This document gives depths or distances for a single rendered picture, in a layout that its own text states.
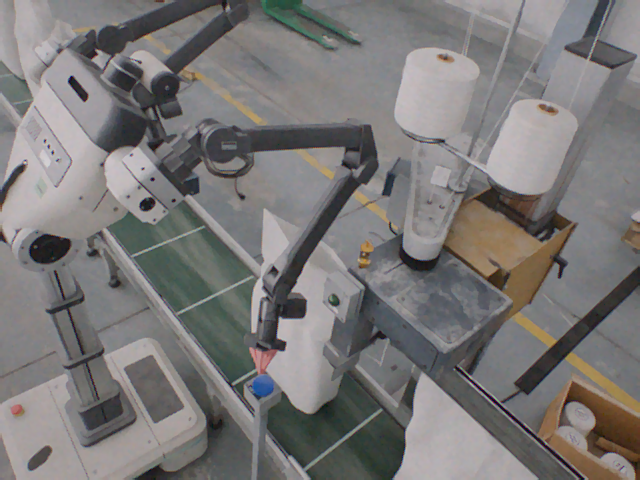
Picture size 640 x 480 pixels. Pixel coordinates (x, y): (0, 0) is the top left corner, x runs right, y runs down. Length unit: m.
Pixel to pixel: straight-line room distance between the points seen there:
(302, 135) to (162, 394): 1.32
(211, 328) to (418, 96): 1.38
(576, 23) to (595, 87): 4.71
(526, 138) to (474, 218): 0.35
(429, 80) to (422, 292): 0.45
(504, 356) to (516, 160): 1.91
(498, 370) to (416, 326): 1.80
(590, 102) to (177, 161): 0.87
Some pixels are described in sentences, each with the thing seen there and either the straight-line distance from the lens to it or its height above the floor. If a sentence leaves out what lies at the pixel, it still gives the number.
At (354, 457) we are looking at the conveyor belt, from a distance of 1.95.
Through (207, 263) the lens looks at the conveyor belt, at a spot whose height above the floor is 0.38.
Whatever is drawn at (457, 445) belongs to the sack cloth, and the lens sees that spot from 1.43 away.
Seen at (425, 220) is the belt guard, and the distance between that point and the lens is 1.17.
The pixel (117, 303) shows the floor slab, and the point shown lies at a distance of 2.86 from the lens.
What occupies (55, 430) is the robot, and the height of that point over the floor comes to 0.26.
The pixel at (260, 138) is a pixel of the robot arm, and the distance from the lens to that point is 1.15.
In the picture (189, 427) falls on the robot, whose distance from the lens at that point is 2.11.
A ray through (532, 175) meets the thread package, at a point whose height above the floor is 1.58.
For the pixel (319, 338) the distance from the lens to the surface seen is 1.64.
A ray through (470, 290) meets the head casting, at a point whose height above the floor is 1.34.
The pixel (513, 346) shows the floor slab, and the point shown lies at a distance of 2.97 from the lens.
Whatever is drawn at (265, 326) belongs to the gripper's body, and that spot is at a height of 1.05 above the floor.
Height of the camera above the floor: 2.12
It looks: 42 degrees down
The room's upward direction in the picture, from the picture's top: 8 degrees clockwise
